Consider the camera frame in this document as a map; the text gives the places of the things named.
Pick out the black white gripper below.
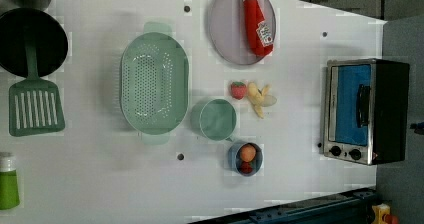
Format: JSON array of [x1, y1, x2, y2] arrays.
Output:
[[410, 122, 424, 135]]

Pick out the peeled yellow toy banana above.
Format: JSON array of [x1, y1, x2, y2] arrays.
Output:
[[247, 82, 277, 119]]

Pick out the silver black toaster oven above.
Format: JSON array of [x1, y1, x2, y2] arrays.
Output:
[[322, 59, 410, 165]]

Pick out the yellow red button box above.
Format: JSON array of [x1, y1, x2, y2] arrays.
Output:
[[372, 204, 399, 224]]

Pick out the orange toy egg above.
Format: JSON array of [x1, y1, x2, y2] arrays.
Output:
[[240, 144, 256, 162]]

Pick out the small red toy fruit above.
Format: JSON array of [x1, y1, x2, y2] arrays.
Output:
[[240, 162, 253, 174]]

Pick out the red ketchup bottle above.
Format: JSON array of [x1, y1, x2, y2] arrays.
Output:
[[242, 0, 274, 57]]

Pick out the red toy strawberry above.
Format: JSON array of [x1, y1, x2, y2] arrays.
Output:
[[230, 82, 247, 100]]

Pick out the small blue bowl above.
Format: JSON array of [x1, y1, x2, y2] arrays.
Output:
[[227, 141, 263, 177]]

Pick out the green measuring cup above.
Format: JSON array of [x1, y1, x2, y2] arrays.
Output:
[[190, 99, 237, 141]]

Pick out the green plastic colander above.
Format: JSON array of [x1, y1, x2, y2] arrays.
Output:
[[120, 22, 189, 145]]

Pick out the green slotted spatula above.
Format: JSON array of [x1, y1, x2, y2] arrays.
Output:
[[9, 28, 65, 137]]

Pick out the green white bottle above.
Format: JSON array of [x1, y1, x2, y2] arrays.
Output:
[[0, 152, 20, 210]]

